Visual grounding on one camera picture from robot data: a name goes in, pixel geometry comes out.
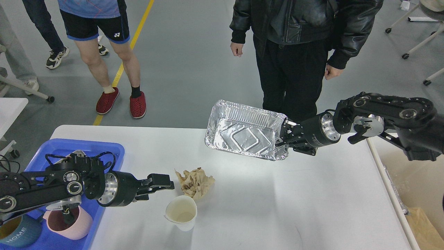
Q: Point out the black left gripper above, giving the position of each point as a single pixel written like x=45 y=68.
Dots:
x=122 y=188

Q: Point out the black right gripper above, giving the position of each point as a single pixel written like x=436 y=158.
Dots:
x=307 y=136

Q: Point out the white paper cup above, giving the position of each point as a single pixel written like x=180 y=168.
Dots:
x=182 y=211

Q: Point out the brown paper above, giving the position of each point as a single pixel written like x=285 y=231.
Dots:
x=195 y=183
x=424 y=232

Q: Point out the aluminium foil tray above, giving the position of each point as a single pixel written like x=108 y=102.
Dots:
x=245 y=130

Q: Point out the pink mug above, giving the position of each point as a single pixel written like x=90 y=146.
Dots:
x=72 y=223

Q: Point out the square stainless steel tray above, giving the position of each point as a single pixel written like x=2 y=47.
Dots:
x=77 y=153

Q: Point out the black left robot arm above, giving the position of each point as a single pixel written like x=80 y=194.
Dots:
x=73 y=176

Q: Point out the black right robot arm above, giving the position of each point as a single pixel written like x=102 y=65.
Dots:
x=411 y=124

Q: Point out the blue plastic tray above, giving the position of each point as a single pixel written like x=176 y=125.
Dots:
x=49 y=240

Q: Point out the person in black leather jacket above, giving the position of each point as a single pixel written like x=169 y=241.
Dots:
x=300 y=43

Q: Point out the blue HOME mug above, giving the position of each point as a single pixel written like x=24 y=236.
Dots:
x=20 y=232

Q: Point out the beige plastic bin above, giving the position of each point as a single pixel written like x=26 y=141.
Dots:
x=416 y=183

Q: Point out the white rolling chair legs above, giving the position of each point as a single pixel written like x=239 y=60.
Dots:
x=414 y=30

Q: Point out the white side table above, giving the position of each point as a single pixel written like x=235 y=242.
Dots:
x=10 y=109

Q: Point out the brown paper in bin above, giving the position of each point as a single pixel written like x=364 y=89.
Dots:
x=424 y=232

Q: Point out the white chair base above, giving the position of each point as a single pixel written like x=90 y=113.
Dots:
x=19 y=63

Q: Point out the person in dark jeans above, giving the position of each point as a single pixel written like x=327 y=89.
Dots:
x=39 y=15

